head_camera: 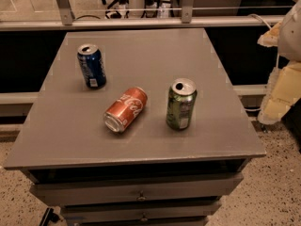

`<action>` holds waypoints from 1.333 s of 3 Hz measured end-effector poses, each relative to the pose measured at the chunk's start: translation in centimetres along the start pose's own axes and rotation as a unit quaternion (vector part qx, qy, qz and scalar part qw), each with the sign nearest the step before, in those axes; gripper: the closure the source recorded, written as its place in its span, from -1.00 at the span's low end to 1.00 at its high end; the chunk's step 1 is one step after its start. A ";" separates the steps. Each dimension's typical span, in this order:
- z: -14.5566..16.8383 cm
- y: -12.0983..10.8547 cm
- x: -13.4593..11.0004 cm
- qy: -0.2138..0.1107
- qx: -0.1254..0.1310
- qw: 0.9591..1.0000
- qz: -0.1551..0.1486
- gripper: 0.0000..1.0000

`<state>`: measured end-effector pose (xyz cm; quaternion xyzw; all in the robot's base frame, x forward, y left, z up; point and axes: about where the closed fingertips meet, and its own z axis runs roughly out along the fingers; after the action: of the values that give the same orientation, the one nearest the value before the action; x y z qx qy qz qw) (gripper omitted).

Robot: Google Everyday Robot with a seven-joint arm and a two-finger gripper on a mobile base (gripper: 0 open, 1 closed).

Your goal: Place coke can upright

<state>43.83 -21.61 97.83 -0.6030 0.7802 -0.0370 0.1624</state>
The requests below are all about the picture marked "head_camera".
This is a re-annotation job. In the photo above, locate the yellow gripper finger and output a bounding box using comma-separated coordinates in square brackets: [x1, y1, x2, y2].
[257, 22, 281, 47]
[258, 61, 301, 124]

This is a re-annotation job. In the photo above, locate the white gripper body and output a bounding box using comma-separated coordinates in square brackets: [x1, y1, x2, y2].
[277, 0, 301, 62]

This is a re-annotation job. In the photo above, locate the green soda can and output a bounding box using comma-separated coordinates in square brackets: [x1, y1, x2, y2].
[166, 78, 198, 130]

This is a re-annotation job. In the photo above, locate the red coke can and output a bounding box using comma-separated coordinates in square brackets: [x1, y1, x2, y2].
[103, 87, 148, 133]

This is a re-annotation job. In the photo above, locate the blue soda can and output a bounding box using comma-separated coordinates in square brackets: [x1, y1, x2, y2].
[77, 43, 106, 89]

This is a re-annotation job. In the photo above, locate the grey drawer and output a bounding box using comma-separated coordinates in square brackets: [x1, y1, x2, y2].
[30, 172, 243, 206]
[61, 200, 220, 223]

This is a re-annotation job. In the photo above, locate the grey drawer cabinet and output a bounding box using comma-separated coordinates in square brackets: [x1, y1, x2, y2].
[5, 28, 265, 226]

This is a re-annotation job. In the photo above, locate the top grey drawer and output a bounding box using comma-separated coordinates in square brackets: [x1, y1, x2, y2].
[30, 172, 243, 206]

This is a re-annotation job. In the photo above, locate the white cable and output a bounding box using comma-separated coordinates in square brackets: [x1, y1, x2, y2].
[247, 13, 273, 30]

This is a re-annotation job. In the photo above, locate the metal window frame rail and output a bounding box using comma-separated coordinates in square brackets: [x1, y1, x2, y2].
[0, 0, 288, 31]

